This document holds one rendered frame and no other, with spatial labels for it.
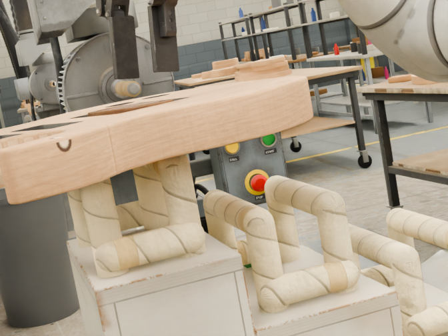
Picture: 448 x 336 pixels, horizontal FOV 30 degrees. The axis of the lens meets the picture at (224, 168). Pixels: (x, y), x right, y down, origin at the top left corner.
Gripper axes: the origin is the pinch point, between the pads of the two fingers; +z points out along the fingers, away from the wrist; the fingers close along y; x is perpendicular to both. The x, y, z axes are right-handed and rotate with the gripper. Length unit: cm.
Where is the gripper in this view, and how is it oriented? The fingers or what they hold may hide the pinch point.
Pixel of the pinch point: (143, 49)
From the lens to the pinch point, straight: 93.4
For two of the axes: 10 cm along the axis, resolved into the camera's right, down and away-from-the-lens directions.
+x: -7.6, 1.0, -6.4
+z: 0.9, 10.0, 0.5
